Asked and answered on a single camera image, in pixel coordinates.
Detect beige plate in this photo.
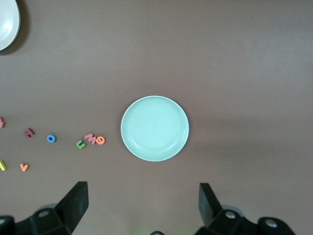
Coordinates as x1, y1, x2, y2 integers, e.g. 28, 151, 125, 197
0, 0, 21, 51

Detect pink foam letter w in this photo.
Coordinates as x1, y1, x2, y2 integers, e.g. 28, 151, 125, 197
84, 133, 97, 145

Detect brown table cover sheet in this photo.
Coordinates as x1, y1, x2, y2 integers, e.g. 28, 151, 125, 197
0, 0, 313, 235

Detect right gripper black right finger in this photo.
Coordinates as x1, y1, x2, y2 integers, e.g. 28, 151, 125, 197
195, 183, 297, 235

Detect green plate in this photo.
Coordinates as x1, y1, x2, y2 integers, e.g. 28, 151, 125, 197
120, 95, 190, 162

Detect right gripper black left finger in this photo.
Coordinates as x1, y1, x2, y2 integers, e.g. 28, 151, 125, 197
0, 181, 89, 235

